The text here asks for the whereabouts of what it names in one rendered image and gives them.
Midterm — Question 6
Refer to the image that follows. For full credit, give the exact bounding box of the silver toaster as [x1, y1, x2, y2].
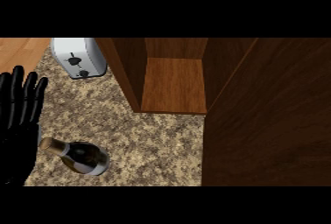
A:
[49, 38, 109, 81]

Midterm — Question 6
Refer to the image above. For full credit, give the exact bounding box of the dark wine bottle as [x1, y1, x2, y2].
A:
[38, 136, 111, 177]

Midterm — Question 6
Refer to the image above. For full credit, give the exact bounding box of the brown wooden cabinet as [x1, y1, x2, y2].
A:
[94, 38, 258, 116]

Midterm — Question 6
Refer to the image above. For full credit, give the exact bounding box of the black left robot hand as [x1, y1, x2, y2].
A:
[0, 65, 49, 187]

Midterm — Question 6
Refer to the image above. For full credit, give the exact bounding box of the brown wooden cabinet door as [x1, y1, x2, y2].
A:
[201, 38, 331, 187]

